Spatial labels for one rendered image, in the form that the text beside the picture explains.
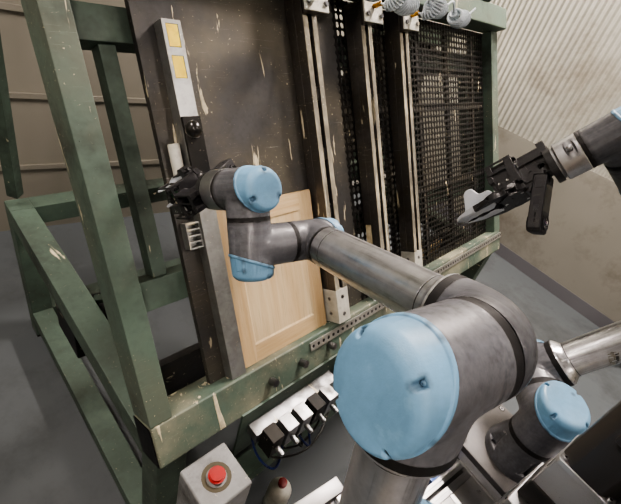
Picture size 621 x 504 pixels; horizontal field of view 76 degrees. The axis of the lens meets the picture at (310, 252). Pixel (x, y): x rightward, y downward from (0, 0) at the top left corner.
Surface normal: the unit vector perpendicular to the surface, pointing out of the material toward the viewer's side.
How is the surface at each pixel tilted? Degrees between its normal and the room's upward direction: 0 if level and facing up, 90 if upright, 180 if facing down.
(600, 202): 90
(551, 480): 90
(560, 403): 8
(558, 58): 90
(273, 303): 60
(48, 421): 0
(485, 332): 13
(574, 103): 90
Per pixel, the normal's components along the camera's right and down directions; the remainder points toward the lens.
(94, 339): 0.24, -0.79
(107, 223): 0.70, 0.09
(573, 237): -0.80, 0.18
